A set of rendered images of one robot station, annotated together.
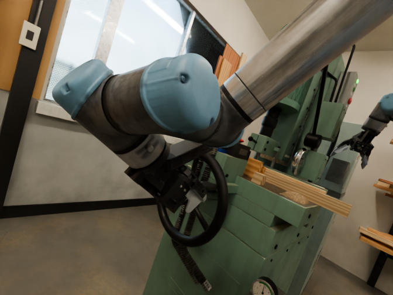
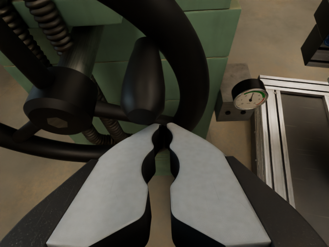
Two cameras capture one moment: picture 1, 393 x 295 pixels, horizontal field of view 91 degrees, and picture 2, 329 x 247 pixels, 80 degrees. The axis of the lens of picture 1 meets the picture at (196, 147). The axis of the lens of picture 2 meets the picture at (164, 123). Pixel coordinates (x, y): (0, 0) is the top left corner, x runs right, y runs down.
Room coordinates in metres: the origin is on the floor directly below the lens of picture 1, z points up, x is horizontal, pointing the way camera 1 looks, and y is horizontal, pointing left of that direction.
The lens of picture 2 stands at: (0.41, -0.01, 0.96)
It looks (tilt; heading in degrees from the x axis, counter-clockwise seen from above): 58 degrees down; 320
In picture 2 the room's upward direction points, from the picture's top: 5 degrees counter-clockwise
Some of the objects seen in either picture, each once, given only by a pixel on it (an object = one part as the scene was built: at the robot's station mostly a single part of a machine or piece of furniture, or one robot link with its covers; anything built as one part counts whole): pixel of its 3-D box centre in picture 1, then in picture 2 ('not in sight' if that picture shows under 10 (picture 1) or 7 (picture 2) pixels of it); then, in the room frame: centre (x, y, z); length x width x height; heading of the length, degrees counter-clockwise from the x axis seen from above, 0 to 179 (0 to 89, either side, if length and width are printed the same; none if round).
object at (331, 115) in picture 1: (328, 122); not in sight; (0.87, -0.51, 1.22); 0.09 x 0.08 x 0.15; 136
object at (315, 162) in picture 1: (310, 165); not in sight; (0.85, -0.50, 1.02); 0.09 x 0.07 x 0.12; 46
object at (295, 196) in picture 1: (296, 195); not in sight; (0.61, -0.35, 0.91); 0.10 x 0.07 x 0.02; 136
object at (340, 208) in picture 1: (261, 174); not in sight; (0.79, -0.29, 0.92); 0.60 x 0.02 x 0.04; 46
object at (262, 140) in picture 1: (263, 147); not in sight; (0.83, -0.27, 1.03); 0.14 x 0.07 x 0.09; 136
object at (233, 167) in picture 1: (219, 163); not in sight; (0.70, -0.10, 0.91); 0.15 x 0.14 x 0.09; 46
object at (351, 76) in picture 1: (344, 92); not in sight; (0.96, -0.58, 1.40); 0.10 x 0.06 x 0.16; 136
